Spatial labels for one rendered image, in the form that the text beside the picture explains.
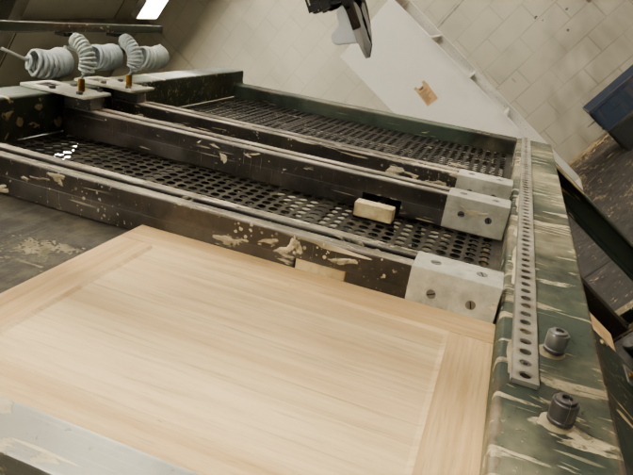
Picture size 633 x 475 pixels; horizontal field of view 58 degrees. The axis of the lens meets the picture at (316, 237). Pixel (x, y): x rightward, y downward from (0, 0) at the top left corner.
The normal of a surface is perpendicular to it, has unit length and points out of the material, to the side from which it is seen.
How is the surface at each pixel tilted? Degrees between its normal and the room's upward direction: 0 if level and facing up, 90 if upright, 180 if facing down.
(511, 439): 56
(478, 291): 90
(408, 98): 90
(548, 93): 90
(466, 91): 90
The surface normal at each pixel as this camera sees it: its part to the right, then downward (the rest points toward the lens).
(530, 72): -0.36, 0.33
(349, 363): 0.14, -0.92
